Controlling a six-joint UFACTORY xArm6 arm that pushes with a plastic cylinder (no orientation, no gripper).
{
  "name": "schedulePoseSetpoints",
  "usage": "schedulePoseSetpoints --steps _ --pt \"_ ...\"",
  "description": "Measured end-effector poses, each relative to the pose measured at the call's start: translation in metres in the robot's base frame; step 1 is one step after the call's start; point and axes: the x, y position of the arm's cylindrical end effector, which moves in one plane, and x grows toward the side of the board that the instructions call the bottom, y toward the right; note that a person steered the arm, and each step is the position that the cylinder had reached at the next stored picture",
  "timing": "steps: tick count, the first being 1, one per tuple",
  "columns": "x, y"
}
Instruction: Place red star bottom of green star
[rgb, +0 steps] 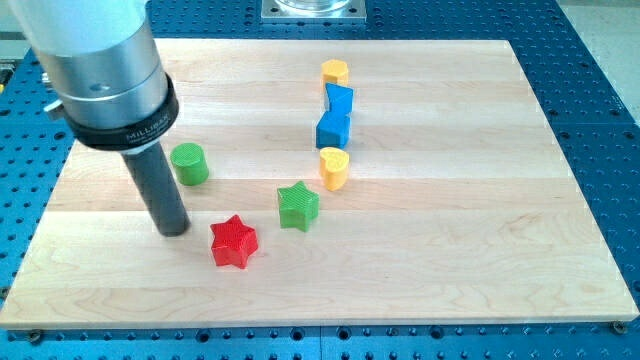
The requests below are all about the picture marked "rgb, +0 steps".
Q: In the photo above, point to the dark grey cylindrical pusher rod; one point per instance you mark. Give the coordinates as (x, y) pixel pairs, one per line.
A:
(153, 178)

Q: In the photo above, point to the black gripper mounting ring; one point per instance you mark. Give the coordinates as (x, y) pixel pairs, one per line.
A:
(133, 135)

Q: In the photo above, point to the red star block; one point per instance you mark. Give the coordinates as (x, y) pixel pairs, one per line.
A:
(233, 242)

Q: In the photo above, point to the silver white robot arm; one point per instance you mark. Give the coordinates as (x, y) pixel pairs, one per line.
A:
(101, 59)

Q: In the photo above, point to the green star block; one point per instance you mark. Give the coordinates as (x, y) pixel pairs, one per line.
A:
(298, 206)

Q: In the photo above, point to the green cylinder block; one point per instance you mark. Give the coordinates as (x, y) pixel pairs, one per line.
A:
(189, 163)

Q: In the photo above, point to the light wooden board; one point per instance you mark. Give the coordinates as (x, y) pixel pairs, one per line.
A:
(459, 206)

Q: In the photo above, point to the yellow heart block front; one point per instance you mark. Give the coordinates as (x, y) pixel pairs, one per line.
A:
(334, 167)

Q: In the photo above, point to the yellow heart block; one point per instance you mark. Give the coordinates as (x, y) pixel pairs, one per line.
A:
(334, 167)
(335, 71)

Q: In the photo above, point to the blue cube block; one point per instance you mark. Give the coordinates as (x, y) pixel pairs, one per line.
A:
(333, 130)

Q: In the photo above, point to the blue triangle block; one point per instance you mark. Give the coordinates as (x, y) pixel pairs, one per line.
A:
(338, 98)

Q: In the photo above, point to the yellow heart block rear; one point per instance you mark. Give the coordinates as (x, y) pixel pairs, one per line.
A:
(335, 71)

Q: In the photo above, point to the blue perforated table plate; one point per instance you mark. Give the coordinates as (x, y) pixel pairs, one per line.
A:
(593, 123)

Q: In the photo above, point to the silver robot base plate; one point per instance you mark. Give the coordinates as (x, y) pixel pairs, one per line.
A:
(301, 10)

